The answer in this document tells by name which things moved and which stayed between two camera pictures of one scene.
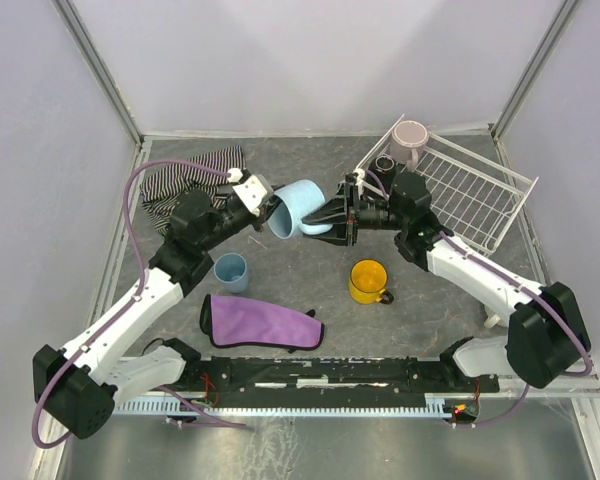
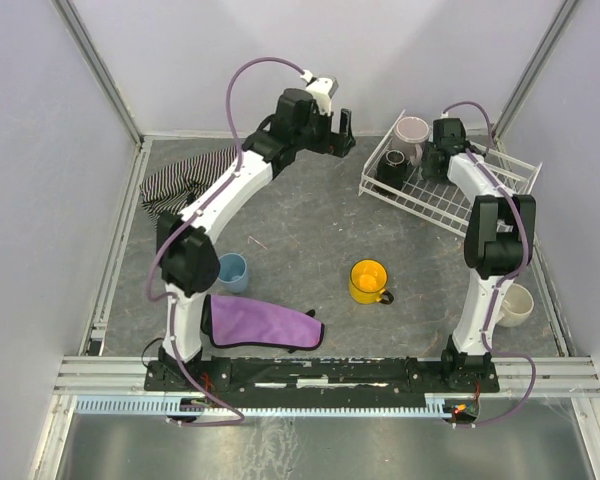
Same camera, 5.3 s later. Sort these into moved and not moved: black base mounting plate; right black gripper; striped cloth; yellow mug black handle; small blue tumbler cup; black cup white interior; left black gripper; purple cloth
Moved: black cup white interior; left black gripper; right black gripper
Not moved: small blue tumbler cup; yellow mug black handle; purple cloth; black base mounting plate; striped cloth
